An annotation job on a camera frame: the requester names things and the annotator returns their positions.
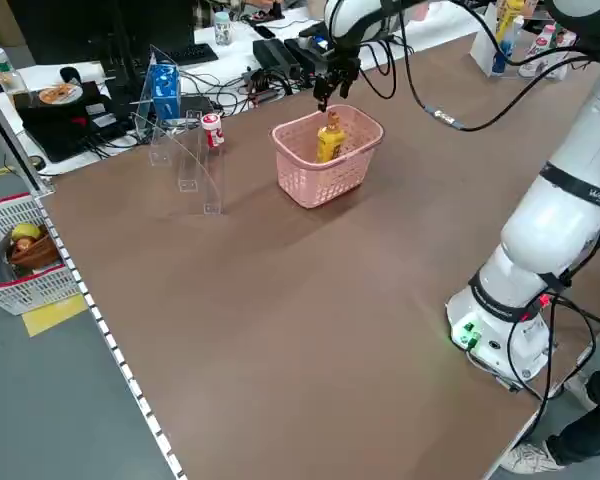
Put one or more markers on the black tape roll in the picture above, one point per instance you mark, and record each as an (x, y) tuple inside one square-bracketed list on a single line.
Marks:
[(37, 161)]

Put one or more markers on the black power adapter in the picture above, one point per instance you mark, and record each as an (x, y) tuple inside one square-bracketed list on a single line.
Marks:
[(312, 52), (275, 55)]

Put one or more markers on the white crate red rim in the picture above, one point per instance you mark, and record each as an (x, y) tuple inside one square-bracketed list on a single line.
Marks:
[(30, 295)]

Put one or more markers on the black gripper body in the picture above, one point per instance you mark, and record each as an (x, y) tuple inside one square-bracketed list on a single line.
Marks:
[(342, 65)]

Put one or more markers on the small jar teal lid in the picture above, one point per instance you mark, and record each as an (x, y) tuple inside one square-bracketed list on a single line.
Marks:
[(223, 30)]

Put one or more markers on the black monitor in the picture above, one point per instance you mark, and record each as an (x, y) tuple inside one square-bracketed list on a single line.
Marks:
[(70, 30)]

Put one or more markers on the yellow drink bottle orange cap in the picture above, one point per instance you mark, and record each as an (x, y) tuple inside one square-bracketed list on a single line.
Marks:
[(330, 145), (507, 17)]

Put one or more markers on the small white red bottle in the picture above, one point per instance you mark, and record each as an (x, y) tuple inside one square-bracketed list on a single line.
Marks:
[(213, 132)]

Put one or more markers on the brown wicker basket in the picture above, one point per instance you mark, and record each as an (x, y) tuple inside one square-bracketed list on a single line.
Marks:
[(32, 252)]

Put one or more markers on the black keyboard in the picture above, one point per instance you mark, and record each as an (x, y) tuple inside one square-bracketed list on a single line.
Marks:
[(195, 53)]

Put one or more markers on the blue carton box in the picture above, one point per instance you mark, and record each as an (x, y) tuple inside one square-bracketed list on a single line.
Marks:
[(164, 90)]

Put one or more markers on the black case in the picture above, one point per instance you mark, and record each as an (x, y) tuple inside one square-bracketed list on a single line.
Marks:
[(65, 135)]

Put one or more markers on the person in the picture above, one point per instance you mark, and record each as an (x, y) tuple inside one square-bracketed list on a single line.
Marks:
[(590, 435)]

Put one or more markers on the clear acrylic drinks tray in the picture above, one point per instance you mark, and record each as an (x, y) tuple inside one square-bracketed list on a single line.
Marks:
[(482, 55)]

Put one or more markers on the grey blue bottle white cap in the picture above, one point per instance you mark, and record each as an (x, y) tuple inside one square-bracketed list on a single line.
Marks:
[(502, 55)]

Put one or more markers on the round printed disc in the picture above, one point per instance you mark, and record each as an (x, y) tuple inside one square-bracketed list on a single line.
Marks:
[(57, 94)]

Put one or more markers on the yellow green fruit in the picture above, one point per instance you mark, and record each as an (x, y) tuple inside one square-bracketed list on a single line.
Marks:
[(26, 231)]

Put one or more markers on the black phone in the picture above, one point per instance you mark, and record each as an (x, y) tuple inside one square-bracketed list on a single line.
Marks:
[(265, 31)]

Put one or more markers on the clear bottle white cap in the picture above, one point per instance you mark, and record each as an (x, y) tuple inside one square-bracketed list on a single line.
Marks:
[(7, 75)]

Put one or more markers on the clear acrylic tiered shelf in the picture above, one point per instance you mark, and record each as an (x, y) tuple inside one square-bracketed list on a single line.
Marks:
[(200, 165)]

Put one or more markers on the pink plastic basket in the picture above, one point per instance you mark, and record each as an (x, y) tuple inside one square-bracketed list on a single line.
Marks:
[(325, 185)]

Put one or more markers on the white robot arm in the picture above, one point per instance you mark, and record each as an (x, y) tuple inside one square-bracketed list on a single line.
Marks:
[(545, 235)]

